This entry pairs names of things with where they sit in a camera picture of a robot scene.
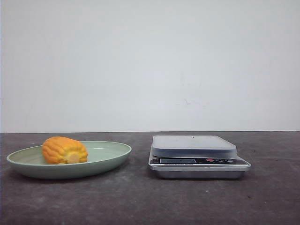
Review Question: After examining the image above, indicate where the yellow corn cob piece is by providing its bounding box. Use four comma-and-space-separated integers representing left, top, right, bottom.
42, 136, 88, 165

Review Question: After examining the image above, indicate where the light green plate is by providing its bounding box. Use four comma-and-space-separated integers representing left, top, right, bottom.
7, 141, 132, 180

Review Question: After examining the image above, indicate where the silver digital kitchen scale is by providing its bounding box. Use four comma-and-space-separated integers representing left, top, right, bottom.
148, 135, 251, 179

